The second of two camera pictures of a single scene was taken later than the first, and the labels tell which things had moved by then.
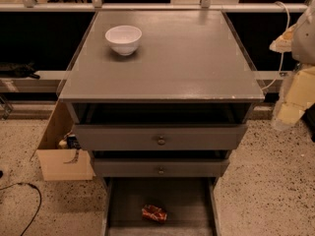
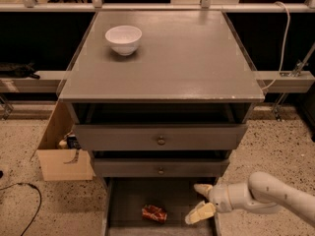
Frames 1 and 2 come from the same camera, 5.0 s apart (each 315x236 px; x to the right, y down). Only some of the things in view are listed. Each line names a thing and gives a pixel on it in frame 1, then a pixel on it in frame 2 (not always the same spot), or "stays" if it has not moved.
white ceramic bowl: [124, 38] stays
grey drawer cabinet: [160, 99] stays
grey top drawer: [159, 137] stays
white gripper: [304, 43] to [219, 197]
